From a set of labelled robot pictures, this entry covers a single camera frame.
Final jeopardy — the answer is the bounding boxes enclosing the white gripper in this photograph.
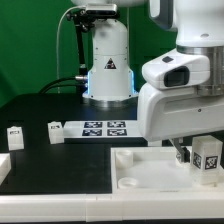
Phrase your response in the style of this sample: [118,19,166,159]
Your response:
[137,83,224,163]

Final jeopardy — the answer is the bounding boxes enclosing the white square tabletop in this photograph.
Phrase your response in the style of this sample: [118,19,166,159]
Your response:
[111,147,224,193]

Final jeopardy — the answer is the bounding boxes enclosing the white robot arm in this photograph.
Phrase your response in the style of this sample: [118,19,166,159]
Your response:
[71,0,224,142]

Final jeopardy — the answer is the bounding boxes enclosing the white base tag plate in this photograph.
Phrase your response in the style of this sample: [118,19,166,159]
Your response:
[64,120,140,138]

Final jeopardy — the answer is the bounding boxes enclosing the white front obstacle wall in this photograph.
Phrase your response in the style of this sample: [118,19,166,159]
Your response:
[0,192,224,223]

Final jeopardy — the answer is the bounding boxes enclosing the white obstacle wall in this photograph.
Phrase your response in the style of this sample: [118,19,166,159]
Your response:
[0,153,11,185]
[0,192,224,223]

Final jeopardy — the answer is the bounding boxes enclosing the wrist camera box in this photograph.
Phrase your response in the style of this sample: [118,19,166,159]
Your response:
[142,50,210,90]

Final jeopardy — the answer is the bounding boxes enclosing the black cables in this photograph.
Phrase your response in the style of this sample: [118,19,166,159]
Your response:
[39,77,88,94]

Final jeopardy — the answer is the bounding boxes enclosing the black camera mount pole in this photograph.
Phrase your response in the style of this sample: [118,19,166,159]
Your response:
[66,3,119,94]

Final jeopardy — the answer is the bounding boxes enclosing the white left obstacle wall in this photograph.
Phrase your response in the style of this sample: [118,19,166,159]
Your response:
[0,153,11,185]

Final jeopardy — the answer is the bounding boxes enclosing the grey cable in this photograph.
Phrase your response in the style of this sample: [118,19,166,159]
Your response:
[55,5,87,94]

